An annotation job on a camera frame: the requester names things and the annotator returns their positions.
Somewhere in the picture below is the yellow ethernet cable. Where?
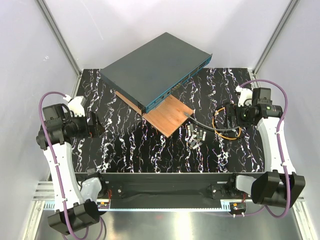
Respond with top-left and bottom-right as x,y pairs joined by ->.
211,106 -> 242,141

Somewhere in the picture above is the grey ethernet cable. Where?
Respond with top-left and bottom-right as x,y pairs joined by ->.
184,111 -> 242,135

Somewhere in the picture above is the teal network switch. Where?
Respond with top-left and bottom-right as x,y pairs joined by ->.
100,32 -> 212,114

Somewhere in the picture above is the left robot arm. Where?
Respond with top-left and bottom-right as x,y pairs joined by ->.
36,103 -> 108,236

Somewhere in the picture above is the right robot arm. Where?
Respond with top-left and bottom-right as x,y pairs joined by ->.
226,86 -> 306,208

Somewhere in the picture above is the wooden base board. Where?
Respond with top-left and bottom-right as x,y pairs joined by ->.
115,91 -> 194,138

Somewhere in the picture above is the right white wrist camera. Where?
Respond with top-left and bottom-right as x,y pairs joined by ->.
235,86 -> 253,107

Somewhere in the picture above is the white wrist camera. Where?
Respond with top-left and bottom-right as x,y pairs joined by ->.
63,95 -> 87,117
235,86 -> 253,107

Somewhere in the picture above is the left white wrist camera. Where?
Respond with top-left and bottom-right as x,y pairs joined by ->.
63,95 -> 87,117

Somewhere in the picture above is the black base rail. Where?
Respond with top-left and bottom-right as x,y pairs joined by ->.
76,171 -> 258,210

